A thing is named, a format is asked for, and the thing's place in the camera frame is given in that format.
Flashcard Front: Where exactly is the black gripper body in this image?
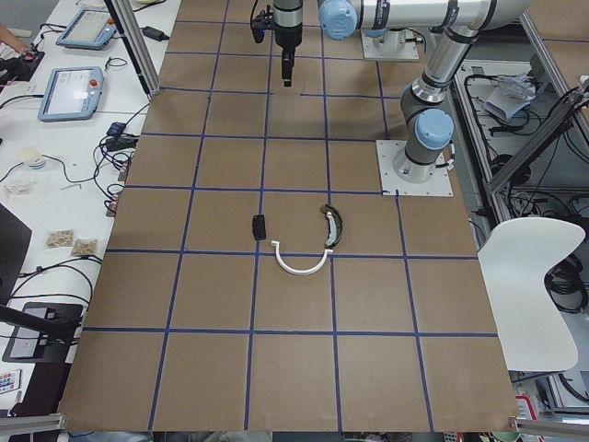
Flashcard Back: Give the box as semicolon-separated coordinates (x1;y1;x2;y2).
273;0;303;50

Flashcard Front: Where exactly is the black power adapter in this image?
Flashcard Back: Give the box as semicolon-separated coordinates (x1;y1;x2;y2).
141;26;169;41

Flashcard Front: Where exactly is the small black plastic part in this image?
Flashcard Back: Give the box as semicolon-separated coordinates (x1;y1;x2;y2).
252;214;267;241

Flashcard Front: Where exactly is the olive green brake shoe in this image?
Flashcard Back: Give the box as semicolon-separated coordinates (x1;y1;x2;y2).
320;204;343;249

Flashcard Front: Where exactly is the far blue teach pendant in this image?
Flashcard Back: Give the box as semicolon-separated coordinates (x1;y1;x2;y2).
56;9;117;50

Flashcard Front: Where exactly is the blue teach pendant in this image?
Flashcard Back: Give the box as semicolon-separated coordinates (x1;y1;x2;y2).
38;66;104;122
56;9;117;50

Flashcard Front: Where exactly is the near blue teach pendant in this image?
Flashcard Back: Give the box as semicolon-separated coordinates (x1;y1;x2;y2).
38;66;104;122

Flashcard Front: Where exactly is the white paper cup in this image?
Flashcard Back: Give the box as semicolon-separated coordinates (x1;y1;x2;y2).
19;145;46;170

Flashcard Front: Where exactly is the bag of small parts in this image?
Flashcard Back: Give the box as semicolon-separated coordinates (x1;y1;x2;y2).
45;229;75;249

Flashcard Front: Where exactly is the white plastic chair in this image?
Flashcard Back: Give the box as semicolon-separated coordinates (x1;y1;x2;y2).
478;217;585;372

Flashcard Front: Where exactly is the black monitor stand base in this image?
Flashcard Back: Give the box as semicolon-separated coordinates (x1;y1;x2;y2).
1;302;84;363

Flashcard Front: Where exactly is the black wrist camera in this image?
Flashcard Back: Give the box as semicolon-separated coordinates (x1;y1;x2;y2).
250;6;274;44

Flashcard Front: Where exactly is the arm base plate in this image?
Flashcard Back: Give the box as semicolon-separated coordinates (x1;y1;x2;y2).
375;140;454;197
361;29;420;62

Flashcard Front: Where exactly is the aluminium frame post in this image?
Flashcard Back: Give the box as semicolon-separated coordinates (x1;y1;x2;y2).
105;0;161;97

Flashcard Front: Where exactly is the white curved plastic bracket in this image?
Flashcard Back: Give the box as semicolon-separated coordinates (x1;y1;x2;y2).
270;240;333;276

